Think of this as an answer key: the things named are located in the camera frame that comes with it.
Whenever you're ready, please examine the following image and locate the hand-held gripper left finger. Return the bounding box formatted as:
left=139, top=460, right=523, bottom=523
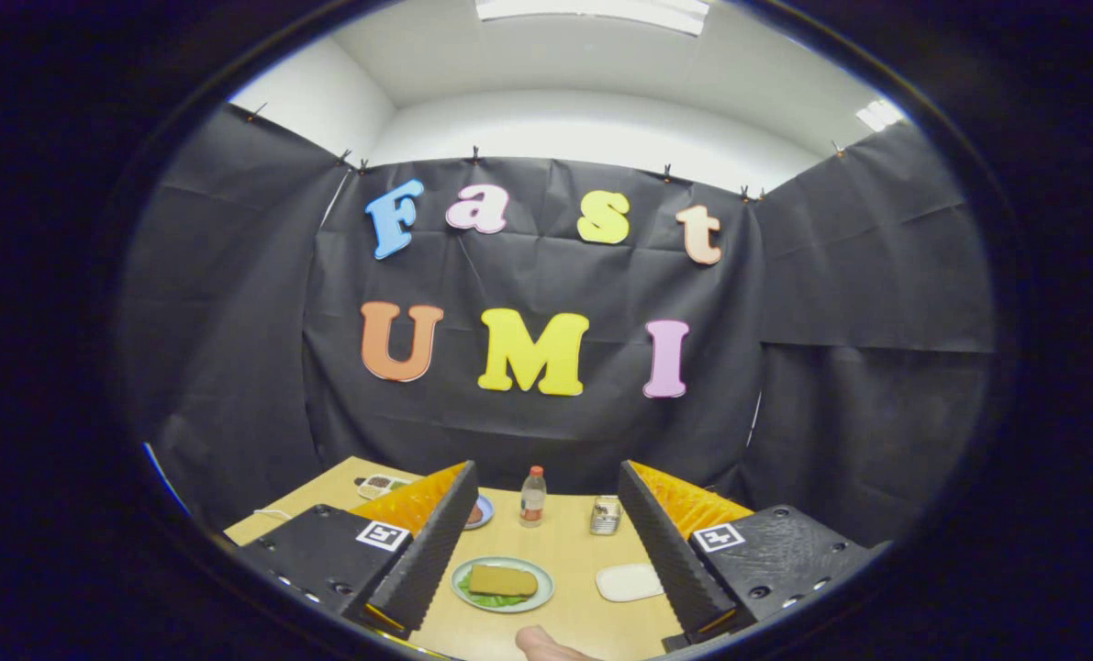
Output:
left=234, top=460, right=480, bottom=642

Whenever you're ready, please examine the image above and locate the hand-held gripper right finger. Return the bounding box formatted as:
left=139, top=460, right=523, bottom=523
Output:
left=618, top=460, right=891, bottom=653

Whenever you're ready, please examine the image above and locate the brown bread slice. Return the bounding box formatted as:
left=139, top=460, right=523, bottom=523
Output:
left=468, top=565, right=540, bottom=598

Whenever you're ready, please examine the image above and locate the green lettuce leaf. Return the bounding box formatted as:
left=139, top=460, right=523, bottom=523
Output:
left=459, top=577, right=530, bottom=608

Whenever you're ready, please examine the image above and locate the small white square dish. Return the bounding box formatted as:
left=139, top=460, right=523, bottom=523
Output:
left=596, top=563, right=664, bottom=603

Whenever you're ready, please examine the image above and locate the clear water bottle red cap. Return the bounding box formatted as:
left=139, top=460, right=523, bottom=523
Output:
left=519, top=465, right=548, bottom=529

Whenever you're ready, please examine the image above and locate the pale green plate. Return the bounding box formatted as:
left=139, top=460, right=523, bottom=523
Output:
left=451, top=556, right=556, bottom=614

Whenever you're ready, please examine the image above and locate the ceiling light panel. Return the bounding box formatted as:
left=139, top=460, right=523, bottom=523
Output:
left=855, top=98, right=905, bottom=132

